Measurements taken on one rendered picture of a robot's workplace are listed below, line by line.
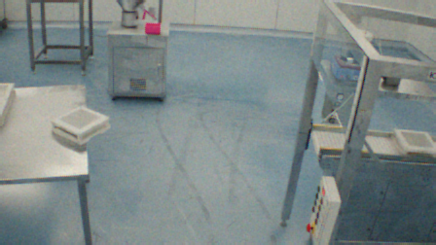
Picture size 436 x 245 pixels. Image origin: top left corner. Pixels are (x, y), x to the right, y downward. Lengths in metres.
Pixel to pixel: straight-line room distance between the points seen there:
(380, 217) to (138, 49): 2.85
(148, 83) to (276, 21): 3.46
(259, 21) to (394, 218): 5.11
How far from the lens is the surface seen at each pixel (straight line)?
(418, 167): 2.75
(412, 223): 3.09
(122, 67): 4.58
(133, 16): 4.66
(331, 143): 2.64
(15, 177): 2.24
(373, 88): 1.60
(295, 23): 7.60
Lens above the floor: 2.07
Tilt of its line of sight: 28 degrees down
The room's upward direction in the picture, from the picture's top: 6 degrees clockwise
